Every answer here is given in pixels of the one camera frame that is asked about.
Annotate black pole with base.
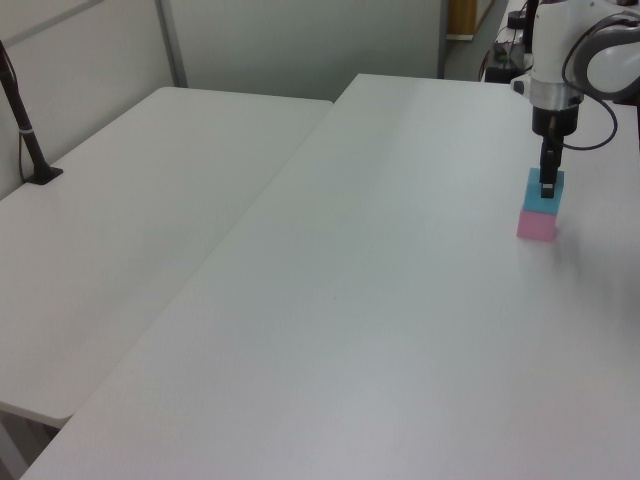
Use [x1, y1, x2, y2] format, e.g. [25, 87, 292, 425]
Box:
[0, 38, 65, 187]

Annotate blue cube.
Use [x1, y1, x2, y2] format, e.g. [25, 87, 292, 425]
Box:
[521, 166, 567, 214]

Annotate dark partition edge post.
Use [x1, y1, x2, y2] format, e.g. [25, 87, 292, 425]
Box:
[438, 0, 450, 81]

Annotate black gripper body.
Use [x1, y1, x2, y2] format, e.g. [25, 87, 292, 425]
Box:
[530, 103, 580, 145]

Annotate white side table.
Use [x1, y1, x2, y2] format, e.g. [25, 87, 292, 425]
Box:
[0, 85, 336, 480]

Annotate pink cube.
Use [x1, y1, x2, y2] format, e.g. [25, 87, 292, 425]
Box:
[515, 208, 559, 243]

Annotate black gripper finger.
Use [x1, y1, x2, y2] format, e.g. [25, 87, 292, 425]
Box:
[538, 139, 563, 199]

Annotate black stand with round base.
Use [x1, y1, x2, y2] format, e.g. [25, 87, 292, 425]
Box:
[506, 0, 536, 30]

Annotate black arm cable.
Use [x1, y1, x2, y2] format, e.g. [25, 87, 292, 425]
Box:
[560, 12, 620, 151]

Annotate brown wooden board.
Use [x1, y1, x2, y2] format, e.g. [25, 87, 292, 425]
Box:
[447, 0, 497, 40]

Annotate grey metal partition post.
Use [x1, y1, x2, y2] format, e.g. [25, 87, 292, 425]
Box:
[153, 0, 190, 90]

